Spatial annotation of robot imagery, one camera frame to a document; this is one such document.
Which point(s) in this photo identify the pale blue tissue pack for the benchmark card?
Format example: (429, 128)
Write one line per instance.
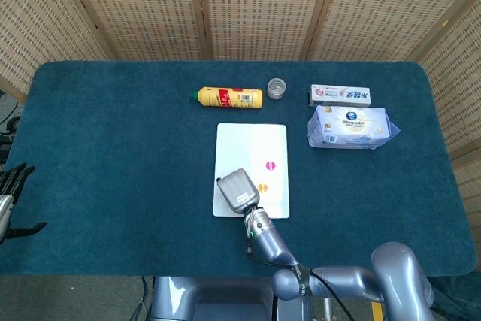
(351, 129)

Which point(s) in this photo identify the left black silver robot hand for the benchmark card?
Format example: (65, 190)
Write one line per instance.
(4, 208)

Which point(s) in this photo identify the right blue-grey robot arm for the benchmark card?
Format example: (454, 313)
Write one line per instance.
(270, 242)

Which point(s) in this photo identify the pink token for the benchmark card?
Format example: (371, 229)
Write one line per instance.
(271, 165)

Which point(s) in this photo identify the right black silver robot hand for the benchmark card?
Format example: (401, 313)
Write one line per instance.
(236, 191)

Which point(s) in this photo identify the yellow bottle with green cap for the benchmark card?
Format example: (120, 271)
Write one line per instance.
(233, 98)

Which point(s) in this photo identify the white magnetic board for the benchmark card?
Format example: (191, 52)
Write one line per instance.
(248, 144)

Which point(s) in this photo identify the woven bamboo folding screen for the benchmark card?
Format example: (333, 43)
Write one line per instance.
(259, 9)

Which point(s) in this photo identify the blue-grey robot torso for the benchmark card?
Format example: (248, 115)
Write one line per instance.
(210, 298)

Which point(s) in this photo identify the white toothpaste box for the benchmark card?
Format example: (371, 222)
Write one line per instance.
(340, 96)

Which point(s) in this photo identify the dark teal table cloth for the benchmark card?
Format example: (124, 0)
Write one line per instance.
(112, 167)

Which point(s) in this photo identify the small clear plastic jar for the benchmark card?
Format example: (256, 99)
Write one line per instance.
(276, 88)

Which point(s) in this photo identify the yellow floor tape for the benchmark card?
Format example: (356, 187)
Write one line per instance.
(377, 311)

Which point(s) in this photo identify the orange token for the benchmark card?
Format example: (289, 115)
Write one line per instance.
(263, 187)

